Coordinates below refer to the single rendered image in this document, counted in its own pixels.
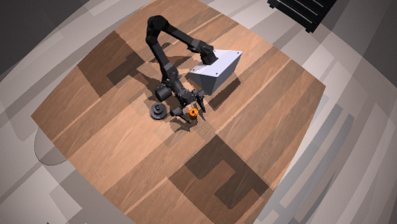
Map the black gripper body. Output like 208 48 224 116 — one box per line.
169 87 206 116

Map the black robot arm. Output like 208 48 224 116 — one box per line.
146 15 218 105

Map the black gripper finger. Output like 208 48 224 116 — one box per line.
176 111 190 124
196 96 206 113

